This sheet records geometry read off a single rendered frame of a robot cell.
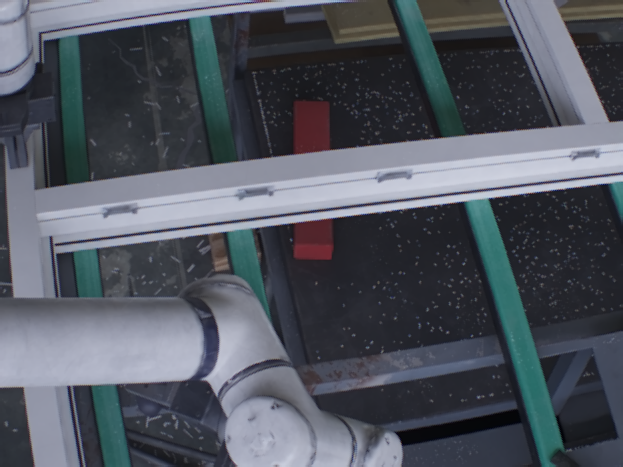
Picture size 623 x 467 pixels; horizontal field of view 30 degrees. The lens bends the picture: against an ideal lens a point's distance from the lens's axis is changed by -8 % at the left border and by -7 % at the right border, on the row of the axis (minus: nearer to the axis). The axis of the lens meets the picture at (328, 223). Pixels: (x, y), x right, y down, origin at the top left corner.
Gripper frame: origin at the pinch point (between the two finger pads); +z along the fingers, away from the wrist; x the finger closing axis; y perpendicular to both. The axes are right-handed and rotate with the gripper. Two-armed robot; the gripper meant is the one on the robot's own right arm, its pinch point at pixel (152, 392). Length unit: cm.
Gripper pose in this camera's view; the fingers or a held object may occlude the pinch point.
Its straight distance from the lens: 151.3
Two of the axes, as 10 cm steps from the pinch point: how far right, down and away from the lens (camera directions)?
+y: 3.7, -8.8, 2.9
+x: -4.2, -4.3, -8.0
